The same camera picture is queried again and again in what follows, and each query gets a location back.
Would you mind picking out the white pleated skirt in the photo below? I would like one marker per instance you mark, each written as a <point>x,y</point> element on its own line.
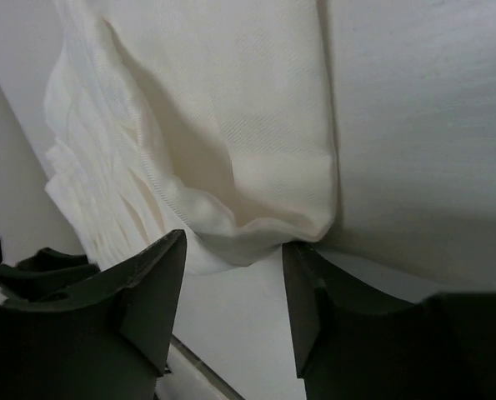
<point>213,117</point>

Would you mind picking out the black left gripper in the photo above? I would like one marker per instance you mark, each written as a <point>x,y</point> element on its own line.
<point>46,272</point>

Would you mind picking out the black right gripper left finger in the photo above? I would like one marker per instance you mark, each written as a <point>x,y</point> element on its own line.
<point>106,337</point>

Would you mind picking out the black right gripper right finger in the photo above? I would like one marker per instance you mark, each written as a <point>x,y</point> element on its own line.
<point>353,341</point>

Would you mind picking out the aluminium table edge rail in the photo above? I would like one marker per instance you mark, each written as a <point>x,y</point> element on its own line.
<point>189,377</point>

